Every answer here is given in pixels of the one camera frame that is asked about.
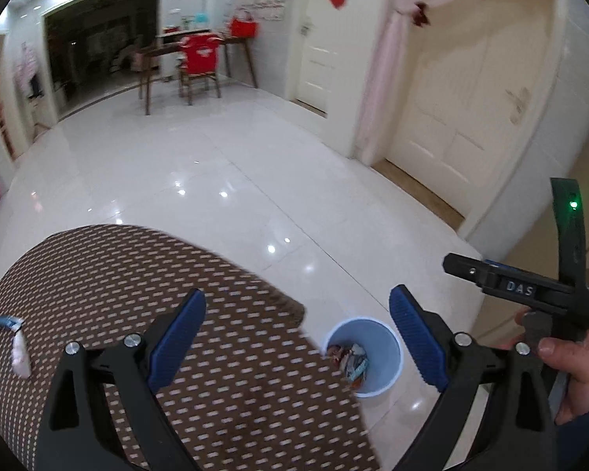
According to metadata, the red covered wooden chair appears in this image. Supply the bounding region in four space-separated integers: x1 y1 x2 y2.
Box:
179 33 222 105

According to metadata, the clothes rack with garments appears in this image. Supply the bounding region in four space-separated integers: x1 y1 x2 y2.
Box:
15 43 44 100

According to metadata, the person's right hand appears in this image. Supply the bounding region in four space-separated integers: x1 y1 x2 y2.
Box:
490 303 589 425

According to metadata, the blue white snack wrapper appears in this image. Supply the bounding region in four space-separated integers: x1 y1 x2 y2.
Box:
0 316 24 333

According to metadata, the trash pile in bin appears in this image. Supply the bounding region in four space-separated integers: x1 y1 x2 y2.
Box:
326 342 369 390

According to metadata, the pink lace curtain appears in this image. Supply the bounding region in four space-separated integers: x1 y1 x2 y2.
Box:
356 0 456 166

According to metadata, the dark wooden dining table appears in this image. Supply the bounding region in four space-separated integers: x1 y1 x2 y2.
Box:
138 32 258 116

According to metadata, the brown patterned tablecloth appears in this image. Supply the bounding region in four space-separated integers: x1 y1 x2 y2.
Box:
0 225 379 470

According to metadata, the light blue trash bin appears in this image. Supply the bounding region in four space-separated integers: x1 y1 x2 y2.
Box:
321 317 404 399

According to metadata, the cream panel door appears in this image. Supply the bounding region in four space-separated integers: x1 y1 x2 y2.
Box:
387 0 553 216

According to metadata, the red gift bag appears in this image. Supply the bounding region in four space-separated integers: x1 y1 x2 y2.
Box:
230 11 258 38

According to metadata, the white inner door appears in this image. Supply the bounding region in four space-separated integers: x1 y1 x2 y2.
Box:
296 0 344 114

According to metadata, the white tissue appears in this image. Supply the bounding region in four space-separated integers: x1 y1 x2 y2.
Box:
11 330 31 380

